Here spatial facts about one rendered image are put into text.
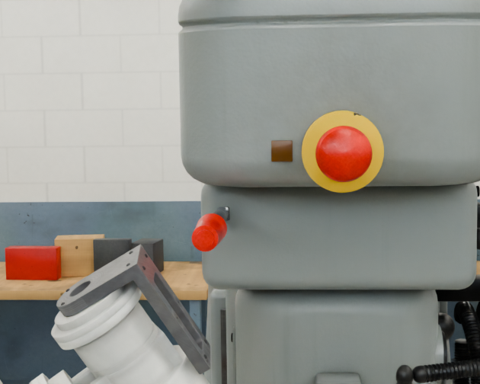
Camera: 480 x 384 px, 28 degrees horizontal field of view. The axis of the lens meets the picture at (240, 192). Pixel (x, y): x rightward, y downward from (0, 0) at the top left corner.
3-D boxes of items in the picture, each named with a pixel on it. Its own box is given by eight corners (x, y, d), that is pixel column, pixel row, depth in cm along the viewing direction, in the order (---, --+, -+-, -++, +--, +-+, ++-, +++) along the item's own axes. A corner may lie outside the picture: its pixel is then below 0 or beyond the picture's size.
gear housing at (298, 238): (483, 293, 82) (484, 177, 81) (200, 292, 83) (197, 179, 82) (432, 233, 115) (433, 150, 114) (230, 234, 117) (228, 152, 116)
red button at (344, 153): (372, 183, 67) (372, 126, 66) (315, 184, 67) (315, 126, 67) (369, 178, 70) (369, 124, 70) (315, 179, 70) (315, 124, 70)
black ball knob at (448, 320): (456, 344, 101) (457, 316, 101) (428, 344, 101) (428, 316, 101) (452, 337, 104) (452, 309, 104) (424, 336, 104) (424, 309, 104)
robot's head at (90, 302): (109, 437, 61) (210, 379, 60) (30, 333, 59) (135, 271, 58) (117, 390, 67) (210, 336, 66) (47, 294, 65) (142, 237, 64)
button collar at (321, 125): (384, 192, 70) (384, 110, 69) (302, 193, 70) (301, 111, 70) (382, 190, 72) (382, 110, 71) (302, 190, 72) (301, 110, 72)
